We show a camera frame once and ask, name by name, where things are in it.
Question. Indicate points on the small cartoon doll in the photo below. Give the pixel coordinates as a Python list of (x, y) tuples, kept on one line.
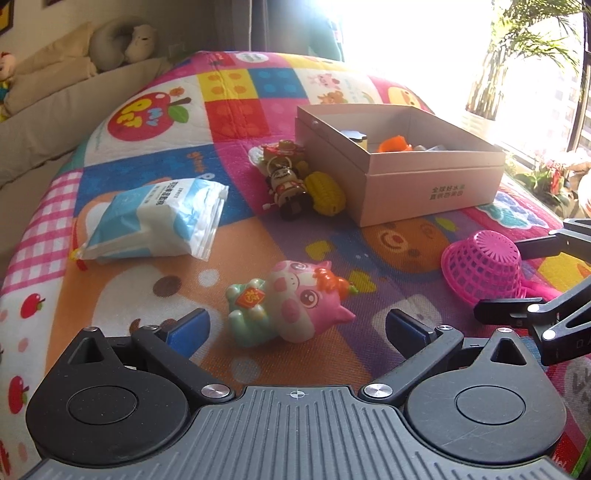
[(5, 62)]

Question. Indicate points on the potted palm plant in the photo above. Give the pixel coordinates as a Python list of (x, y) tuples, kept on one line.
[(517, 60)]

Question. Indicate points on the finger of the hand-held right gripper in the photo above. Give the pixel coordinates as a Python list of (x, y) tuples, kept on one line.
[(545, 244), (508, 311)]

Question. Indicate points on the pink and green pig toy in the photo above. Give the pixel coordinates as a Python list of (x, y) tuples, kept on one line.
[(286, 300)]

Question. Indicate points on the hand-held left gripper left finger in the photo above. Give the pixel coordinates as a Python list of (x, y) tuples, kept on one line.
[(187, 330)]

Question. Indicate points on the grey neck pillow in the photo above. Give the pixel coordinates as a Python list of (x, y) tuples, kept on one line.
[(106, 44)]

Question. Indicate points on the orange plastic toy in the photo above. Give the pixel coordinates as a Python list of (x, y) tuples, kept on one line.
[(395, 144)]

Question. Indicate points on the beige folded blanket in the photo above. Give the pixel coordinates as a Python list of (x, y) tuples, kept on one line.
[(51, 69)]

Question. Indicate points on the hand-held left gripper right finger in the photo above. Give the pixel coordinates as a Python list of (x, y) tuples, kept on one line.
[(406, 330)]

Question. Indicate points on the red flowering plant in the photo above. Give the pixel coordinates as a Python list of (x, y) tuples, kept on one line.
[(547, 177)]

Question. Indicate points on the beige sofa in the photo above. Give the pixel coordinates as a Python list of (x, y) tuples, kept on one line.
[(51, 124)]

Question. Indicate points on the brown wind-up figure toy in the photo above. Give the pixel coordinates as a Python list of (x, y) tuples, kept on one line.
[(288, 187)]

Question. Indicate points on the colourful printed play mat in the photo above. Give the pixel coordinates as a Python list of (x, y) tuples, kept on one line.
[(258, 258)]

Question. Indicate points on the cardboard box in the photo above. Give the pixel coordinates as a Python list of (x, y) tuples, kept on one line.
[(415, 180)]

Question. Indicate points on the pink plastic basket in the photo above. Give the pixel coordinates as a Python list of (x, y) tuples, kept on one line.
[(485, 263)]

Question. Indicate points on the green chair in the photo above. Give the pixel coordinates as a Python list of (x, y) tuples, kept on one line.
[(325, 41)]

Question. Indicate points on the yellow corn toy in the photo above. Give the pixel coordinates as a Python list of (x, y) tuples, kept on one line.
[(325, 194)]

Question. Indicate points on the blue and white wipes packet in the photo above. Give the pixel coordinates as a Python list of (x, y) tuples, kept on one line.
[(147, 221)]

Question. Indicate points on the cream plush animal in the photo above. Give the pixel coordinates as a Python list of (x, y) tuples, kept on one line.
[(139, 44)]

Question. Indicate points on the framed wall picture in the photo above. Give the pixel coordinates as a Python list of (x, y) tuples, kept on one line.
[(4, 16)]

